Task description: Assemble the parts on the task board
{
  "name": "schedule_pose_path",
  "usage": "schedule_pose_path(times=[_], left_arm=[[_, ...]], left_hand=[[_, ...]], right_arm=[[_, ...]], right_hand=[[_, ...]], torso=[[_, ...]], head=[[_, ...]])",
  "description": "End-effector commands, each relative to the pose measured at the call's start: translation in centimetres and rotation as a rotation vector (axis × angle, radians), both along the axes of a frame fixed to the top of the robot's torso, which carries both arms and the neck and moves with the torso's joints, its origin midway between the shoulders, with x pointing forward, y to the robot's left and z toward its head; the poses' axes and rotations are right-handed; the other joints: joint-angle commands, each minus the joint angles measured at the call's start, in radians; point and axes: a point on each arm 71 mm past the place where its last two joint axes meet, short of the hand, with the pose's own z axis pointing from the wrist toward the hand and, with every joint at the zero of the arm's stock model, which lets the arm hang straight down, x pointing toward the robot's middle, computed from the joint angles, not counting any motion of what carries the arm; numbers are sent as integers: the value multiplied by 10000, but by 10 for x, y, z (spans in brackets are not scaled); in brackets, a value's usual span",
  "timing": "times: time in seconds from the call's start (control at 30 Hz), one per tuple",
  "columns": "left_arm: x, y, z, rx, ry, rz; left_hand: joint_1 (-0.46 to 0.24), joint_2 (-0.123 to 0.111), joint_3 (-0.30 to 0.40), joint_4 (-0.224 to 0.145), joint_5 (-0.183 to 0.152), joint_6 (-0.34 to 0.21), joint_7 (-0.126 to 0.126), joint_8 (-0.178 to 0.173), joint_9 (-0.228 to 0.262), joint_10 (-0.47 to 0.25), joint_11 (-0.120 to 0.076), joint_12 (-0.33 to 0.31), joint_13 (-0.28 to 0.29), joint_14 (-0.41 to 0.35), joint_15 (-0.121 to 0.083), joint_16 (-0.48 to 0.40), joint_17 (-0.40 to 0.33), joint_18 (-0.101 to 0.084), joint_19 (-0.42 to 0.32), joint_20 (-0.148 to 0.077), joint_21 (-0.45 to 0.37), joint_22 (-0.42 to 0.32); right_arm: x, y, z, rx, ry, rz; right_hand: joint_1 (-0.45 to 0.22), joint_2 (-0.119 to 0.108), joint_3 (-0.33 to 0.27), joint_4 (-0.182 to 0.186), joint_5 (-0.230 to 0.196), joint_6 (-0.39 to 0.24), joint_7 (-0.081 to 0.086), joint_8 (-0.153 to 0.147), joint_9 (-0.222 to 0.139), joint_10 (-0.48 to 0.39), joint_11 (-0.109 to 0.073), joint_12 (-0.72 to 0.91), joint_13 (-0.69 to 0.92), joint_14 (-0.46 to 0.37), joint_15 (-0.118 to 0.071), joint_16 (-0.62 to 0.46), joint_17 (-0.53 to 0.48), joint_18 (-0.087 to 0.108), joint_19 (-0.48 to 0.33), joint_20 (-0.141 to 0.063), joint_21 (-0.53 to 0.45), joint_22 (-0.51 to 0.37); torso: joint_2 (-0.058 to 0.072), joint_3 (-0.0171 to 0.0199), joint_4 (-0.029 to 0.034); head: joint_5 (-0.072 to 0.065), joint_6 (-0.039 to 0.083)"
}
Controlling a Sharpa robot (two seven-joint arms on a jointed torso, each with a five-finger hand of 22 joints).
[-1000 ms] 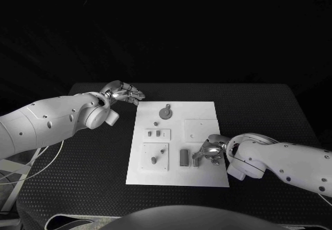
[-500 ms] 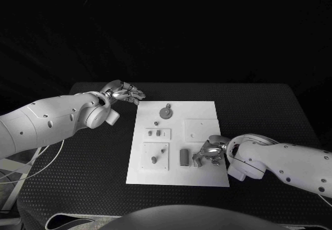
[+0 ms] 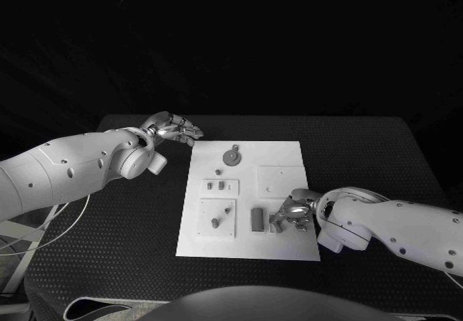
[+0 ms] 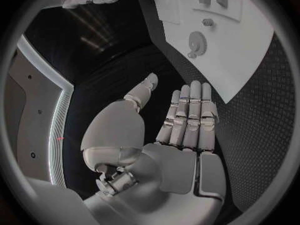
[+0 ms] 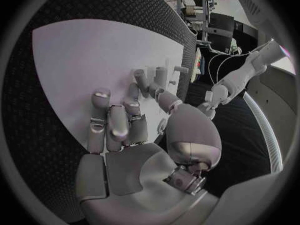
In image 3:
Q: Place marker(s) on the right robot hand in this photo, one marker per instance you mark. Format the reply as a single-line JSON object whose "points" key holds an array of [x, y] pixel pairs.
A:
{"points": [[294, 210]]}

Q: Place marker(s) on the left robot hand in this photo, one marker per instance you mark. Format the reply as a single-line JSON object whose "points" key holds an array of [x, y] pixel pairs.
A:
{"points": [[169, 127]]}

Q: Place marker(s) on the grey short cylinder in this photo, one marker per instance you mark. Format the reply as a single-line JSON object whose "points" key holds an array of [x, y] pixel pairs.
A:
{"points": [[278, 228]]}

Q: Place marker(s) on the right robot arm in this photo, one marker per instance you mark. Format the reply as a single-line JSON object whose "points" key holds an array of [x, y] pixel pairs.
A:
{"points": [[397, 225]]}

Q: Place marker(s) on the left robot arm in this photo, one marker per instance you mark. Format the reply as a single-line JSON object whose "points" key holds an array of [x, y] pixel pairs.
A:
{"points": [[72, 165]]}

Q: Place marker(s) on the white task board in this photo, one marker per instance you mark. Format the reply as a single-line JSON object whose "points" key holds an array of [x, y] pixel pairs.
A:
{"points": [[281, 245]]}

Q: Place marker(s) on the grey long cylinder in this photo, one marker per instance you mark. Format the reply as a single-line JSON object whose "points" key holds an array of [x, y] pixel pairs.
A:
{"points": [[257, 219]]}

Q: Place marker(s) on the grey gear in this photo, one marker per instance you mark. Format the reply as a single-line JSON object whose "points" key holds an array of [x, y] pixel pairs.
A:
{"points": [[231, 158]]}

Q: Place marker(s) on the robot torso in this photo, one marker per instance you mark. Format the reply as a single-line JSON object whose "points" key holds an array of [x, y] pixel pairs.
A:
{"points": [[267, 306]]}

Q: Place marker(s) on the white metal frame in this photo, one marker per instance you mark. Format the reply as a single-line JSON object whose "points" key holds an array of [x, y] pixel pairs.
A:
{"points": [[22, 260]]}

